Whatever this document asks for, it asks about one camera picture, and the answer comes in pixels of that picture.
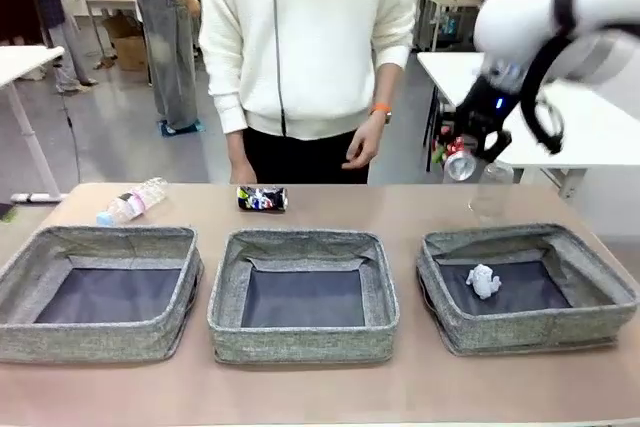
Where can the clear plastic water bottle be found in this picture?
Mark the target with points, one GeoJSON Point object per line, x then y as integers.
{"type": "Point", "coordinates": [132, 202]}

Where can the white table with round leg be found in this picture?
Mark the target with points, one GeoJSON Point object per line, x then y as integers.
{"type": "Point", "coordinates": [25, 59]}

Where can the clear plastic cup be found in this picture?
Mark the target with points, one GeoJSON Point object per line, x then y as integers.
{"type": "Point", "coordinates": [492, 192]}

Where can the crushed dark soda can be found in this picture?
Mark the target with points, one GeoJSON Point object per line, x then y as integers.
{"type": "Point", "coordinates": [262, 198]}

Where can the person's left hand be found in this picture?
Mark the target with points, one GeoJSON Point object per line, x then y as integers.
{"type": "Point", "coordinates": [362, 147]}

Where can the white table with grey frame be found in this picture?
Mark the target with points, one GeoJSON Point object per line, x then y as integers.
{"type": "Point", "coordinates": [575, 132]}

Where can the crushed red soda can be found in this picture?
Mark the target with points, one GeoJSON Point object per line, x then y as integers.
{"type": "Point", "coordinates": [460, 162]}

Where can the black folding chair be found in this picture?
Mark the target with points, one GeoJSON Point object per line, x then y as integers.
{"type": "Point", "coordinates": [435, 117]}

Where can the person's right hand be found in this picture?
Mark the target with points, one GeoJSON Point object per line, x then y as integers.
{"type": "Point", "coordinates": [242, 172]}

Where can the bystander in light shirt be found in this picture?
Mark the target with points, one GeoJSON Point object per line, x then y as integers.
{"type": "Point", "coordinates": [55, 7]}

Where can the background grey workbench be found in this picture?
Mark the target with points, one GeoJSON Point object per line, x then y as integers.
{"type": "Point", "coordinates": [450, 2]}

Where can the person's black trousers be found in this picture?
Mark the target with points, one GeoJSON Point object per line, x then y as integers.
{"type": "Point", "coordinates": [300, 157]}

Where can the person's right forearm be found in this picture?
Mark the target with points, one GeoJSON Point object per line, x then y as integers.
{"type": "Point", "coordinates": [220, 72]}

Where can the white paper ball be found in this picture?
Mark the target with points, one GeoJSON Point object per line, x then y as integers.
{"type": "Point", "coordinates": [482, 281]}

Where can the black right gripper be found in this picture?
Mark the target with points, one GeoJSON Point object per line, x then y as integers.
{"type": "Point", "coordinates": [482, 102]}

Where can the brown cardboard box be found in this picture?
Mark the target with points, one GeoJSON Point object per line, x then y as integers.
{"type": "Point", "coordinates": [131, 49]}

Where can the person in white sweater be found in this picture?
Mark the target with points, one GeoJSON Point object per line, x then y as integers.
{"type": "Point", "coordinates": [300, 22]}

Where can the grey fabric basket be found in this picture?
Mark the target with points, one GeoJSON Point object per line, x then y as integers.
{"type": "Point", "coordinates": [300, 342]}
{"type": "Point", "coordinates": [100, 342]}
{"type": "Point", "coordinates": [525, 332]}

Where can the bystander in grey jeans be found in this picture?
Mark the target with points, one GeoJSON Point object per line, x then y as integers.
{"type": "Point", "coordinates": [165, 22]}

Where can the person's left forearm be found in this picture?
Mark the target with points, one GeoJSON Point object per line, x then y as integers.
{"type": "Point", "coordinates": [395, 32]}

